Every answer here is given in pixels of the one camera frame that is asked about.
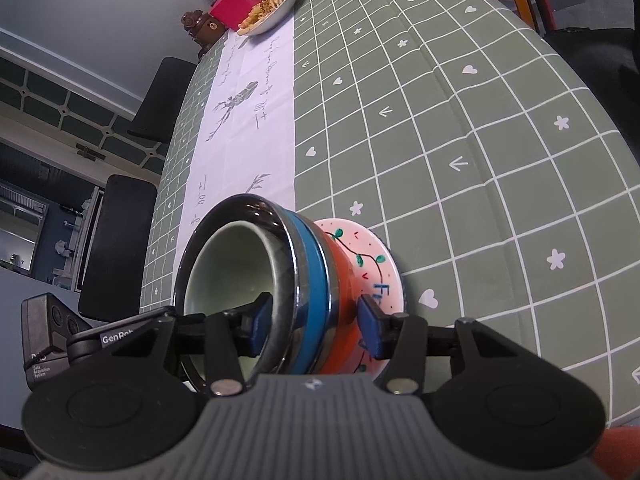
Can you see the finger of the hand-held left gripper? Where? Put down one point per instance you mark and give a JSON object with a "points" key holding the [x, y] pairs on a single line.
{"points": [[162, 320]]}

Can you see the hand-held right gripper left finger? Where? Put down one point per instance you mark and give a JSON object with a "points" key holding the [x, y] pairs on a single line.
{"points": [[259, 325]]}

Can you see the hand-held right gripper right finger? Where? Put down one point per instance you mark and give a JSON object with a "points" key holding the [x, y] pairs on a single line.
{"points": [[372, 327]]}

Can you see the white painted plate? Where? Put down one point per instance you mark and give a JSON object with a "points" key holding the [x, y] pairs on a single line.
{"points": [[382, 270]]}

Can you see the blue steel bowl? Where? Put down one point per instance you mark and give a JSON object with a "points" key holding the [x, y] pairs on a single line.
{"points": [[312, 300]]}

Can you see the green ceramic bowl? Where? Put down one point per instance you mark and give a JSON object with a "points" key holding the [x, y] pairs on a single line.
{"points": [[235, 265]]}

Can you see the white table runner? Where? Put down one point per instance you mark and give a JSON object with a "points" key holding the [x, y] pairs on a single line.
{"points": [[260, 135]]}

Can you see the glass pane door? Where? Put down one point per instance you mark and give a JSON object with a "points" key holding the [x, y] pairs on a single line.
{"points": [[50, 105]]}

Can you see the brown bear bottle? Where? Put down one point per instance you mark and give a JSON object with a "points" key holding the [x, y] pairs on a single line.
{"points": [[205, 32]]}

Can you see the white dish of fries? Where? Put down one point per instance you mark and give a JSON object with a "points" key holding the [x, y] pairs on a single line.
{"points": [[270, 10]]}

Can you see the pink box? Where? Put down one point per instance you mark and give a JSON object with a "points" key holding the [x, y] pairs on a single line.
{"points": [[232, 7]]}

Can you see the black wooden chair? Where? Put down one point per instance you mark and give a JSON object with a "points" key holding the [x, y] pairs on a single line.
{"points": [[590, 55]]}

